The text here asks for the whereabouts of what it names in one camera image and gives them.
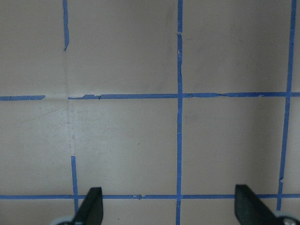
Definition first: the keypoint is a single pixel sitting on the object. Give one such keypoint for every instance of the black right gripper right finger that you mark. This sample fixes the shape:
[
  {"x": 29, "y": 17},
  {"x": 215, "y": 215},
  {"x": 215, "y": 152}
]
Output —
[{"x": 250, "y": 210}]

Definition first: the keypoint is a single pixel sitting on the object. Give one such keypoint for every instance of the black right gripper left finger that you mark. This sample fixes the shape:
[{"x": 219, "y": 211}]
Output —
[{"x": 91, "y": 211}]

